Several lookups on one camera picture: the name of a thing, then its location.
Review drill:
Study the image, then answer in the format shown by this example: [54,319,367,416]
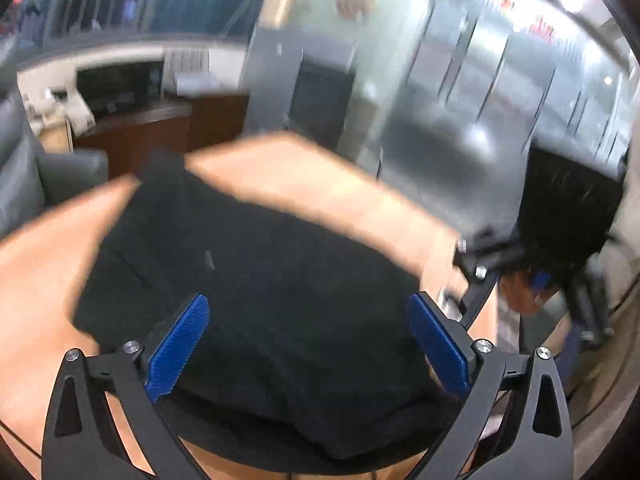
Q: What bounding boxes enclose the black chair base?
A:
[565,255,617,347]

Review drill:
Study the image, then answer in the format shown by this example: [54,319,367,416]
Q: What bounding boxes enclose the dark wooden counter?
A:
[74,94,251,181]

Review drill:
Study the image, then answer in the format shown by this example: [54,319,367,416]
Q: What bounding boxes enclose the dark low furniture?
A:
[516,144,630,273]

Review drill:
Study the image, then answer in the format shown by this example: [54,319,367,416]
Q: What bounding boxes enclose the black monitor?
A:
[76,61,166,117]

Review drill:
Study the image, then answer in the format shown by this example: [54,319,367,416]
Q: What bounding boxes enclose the white box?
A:
[174,71,242,97]

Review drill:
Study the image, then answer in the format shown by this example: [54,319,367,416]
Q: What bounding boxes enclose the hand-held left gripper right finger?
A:
[406,294,575,480]

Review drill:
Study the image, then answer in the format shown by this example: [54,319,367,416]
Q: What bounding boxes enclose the grey sofa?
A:
[0,94,109,243]

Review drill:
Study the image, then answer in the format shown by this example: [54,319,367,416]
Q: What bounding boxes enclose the black cabinet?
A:
[287,66,357,150]

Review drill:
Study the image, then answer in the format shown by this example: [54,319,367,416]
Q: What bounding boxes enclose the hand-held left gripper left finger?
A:
[42,294,211,480]

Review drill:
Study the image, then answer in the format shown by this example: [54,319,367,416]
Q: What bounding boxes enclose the black garment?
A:
[75,149,471,461]

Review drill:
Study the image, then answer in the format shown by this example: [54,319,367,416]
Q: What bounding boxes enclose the red round wall decoration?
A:
[336,0,377,22]

